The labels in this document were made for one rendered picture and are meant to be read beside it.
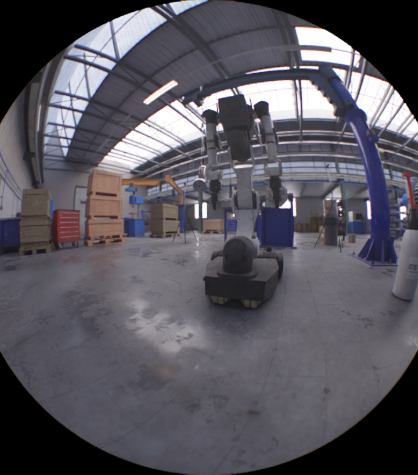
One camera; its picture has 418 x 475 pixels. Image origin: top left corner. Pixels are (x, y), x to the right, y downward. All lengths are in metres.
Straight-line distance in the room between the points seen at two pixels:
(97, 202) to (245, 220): 3.95
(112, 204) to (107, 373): 4.28
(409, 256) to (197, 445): 1.23
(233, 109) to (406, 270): 1.52
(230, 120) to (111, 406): 1.40
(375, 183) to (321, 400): 2.22
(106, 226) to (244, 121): 4.03
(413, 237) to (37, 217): 4.91
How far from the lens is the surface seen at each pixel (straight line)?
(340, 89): 3.20
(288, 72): 3.53
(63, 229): 4.14
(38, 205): 3.86
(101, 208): 4.39
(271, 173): 1.05
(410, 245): 1.18
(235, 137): 0.92
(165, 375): 0.49
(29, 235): 3.85
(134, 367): 0.53
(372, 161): 2.42
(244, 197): 1.03
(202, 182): 2.02
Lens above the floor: 0.41
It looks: 4 degrees down
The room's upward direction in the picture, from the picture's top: 1 degrees counter-clockwise
